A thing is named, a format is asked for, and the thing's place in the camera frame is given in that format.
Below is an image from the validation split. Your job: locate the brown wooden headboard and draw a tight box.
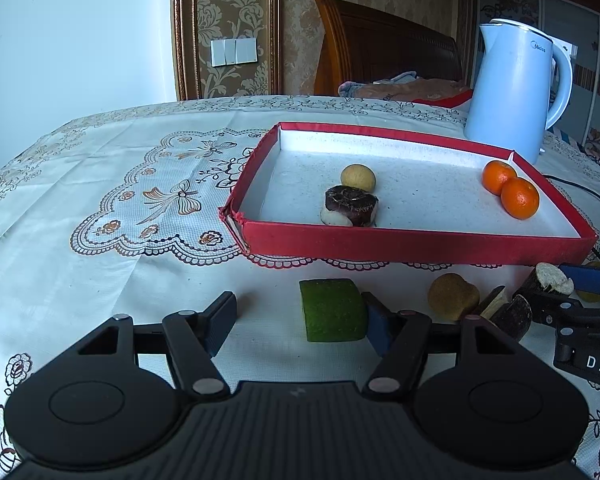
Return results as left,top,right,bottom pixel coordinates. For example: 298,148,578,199
313,0,463,96

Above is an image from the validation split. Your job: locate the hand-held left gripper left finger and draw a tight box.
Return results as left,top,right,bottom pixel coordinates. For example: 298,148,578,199
75,290,239,403

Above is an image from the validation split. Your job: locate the round-cut dark sugarcane piece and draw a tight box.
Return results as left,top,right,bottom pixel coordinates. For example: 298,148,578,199
512,261,576,302

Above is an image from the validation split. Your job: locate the white wall light switch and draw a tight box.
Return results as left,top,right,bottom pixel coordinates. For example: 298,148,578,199
211,37,258,67

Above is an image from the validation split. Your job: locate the white floral lace tablecloth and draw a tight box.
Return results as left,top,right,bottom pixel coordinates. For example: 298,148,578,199
0,94,600,480

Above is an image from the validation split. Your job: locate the orange tangerine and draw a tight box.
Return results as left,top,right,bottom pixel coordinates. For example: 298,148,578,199
481,160,518,196
500,176,541,220

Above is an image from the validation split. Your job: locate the folded cloth bundle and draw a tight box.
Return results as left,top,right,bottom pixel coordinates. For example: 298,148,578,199
339,78,475,108

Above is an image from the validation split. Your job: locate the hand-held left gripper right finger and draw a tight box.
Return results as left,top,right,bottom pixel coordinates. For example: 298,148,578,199
361,291,527,403

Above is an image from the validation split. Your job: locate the gold wall moulding frame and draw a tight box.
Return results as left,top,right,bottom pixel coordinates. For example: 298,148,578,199
172,0,281,102

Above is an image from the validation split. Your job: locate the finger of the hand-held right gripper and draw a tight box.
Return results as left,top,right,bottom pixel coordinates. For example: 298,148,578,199
559,261,600,295
527,290,600,331

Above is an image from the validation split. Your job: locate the red shallow cardboard box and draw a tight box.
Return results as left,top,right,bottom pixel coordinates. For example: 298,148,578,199
219,121,600,267

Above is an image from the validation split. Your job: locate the grey blue cloth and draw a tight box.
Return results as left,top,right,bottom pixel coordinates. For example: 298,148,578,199
372,71,421,85

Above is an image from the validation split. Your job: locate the sliding door wardrobe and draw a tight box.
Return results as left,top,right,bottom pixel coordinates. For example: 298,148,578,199
475,0,600,161

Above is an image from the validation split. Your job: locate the green gourd chunk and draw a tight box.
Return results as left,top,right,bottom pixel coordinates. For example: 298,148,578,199
299,278,370,343

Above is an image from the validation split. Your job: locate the light blue electric kettle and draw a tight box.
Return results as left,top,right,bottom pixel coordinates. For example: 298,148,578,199
463,18,573,165

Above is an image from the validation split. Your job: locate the black kettle power cord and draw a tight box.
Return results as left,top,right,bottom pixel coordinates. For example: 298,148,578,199
544,174,600,211

